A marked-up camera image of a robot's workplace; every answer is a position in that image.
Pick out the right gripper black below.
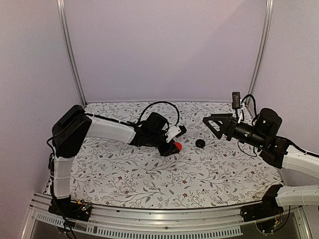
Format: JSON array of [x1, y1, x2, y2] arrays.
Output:
[[203, 114, 267, 149]]

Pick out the red round charging case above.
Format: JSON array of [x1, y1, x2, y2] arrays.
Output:
[[174, 142, 182, 151]]

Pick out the black earbud charging case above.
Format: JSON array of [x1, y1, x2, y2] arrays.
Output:
[[195, 139, 206, 148]]

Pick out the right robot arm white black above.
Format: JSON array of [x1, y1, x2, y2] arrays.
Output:
[[203, 108, 319, 217]]

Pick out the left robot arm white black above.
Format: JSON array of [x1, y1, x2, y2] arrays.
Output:
[[46, 105, 186, 216]]

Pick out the floral patterned table mat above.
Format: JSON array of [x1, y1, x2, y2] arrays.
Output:
[[69, 102, 282, 209]]

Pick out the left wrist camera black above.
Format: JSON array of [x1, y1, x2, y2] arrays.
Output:
[[165, 125, 187, 143]]

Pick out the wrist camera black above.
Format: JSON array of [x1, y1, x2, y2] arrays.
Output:
[[165, 125, 187, 143], [232, 92, 244, 123]]

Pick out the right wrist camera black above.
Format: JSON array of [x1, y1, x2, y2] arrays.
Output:
[[232, 92, 244, 123]]

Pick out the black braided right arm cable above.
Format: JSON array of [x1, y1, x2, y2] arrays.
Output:
[[240, 94, 258, 118]]

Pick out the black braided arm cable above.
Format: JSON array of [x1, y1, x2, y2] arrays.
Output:
[[137, 101, 180, 130], [240, 94, 258, 118]]

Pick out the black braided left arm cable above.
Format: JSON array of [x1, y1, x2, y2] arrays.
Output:
[[137, 101, 180, 130]]

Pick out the aluminium rail base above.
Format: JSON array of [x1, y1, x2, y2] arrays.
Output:
[[24, 199, 307, 239]]

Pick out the aluminium frame post right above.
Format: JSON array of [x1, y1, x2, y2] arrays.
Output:
[[248, 0, 274, 95]]

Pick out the aluminium frame post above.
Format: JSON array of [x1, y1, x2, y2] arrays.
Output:
[[56, 0, 87, 106], [248, 0, 274, 95]]

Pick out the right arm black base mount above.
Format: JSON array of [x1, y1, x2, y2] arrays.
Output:
[[240, 184, 284, 222]]

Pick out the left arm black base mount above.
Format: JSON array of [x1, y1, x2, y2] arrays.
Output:
[[48, 196, 92, 222]]

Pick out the aluminium frame post left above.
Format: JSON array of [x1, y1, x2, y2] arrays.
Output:
[[56, 0, 87, 106]]

